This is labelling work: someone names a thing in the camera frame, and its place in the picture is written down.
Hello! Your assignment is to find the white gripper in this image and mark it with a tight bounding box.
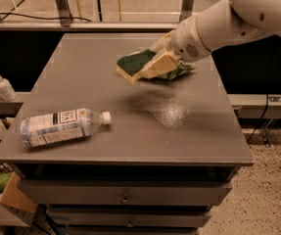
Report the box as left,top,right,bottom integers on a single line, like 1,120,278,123
140,16,211,78

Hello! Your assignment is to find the green and yellow sponge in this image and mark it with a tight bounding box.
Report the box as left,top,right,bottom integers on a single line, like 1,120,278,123
117,49,156,84

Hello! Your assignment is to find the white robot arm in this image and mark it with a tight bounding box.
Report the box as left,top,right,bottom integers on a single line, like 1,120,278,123
140,0,281,78

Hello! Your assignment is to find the blue label plastic bottle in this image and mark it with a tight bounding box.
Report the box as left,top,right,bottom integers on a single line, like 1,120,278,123
20,108,112,147

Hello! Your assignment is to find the white pump dispenser bottle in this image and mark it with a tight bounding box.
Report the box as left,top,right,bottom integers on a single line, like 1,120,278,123
0,75,17,102

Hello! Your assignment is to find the green chip bag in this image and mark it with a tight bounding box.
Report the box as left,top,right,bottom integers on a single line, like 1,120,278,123
158,61,194,80

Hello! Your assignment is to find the grey drawer cabinet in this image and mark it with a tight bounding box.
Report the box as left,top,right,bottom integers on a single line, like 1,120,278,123
0,33,254,235

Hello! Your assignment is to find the grey metal railing frame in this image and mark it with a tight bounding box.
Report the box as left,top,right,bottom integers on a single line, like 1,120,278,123
0,0,219,31

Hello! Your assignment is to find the black cable on floor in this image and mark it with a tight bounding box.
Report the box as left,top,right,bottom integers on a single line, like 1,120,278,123
0,11,94,24

